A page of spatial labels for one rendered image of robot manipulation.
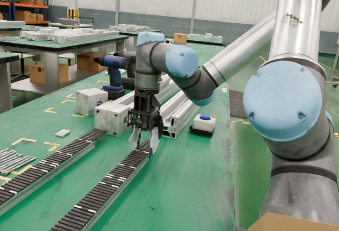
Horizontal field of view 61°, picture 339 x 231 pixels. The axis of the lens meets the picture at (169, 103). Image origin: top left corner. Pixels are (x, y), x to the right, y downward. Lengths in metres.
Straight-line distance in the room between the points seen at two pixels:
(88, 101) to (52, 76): 2.33
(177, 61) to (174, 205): 0.34
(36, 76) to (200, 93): 3.45
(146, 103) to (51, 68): 2.76
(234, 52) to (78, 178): 0.53
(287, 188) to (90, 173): 0.52
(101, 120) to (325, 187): 0.76
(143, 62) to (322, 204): 0.52
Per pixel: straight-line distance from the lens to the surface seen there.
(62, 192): 0.79
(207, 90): 0.81
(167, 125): 1.08
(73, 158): 0.91
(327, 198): 0.56
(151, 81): 0.80
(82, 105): 1.27
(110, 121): 1.06
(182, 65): 0.69
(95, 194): 0.71
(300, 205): 0.54
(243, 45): 0.81
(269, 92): 0.49
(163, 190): 0.79
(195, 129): 1.14
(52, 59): 3.51
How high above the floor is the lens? 1.22
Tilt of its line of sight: 17 degrees down
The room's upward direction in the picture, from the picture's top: 5 degrees clockwise
